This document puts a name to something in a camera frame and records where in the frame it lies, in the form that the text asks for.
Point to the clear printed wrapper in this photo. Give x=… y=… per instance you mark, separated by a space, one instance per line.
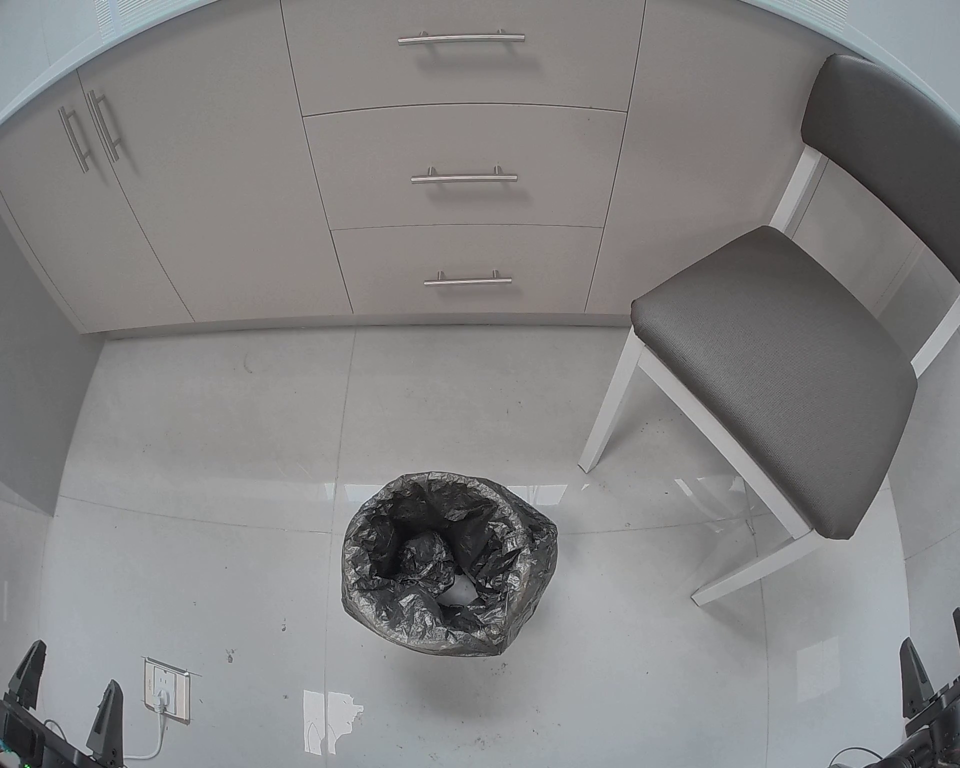
x=461 y=592

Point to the black plastic bag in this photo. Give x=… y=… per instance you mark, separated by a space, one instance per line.
x=390 y=615

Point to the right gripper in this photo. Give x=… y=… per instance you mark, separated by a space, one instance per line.
x=937 y=735

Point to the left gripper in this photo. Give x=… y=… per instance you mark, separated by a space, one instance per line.
x=30 y=742

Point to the black plastic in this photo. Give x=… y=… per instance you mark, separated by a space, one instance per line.
x=424 y=555

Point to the grey padded white chair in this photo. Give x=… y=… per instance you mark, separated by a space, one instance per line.
x=787 y=360

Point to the beige cabinet with drawers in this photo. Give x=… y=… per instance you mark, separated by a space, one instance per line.
x=465 y=112

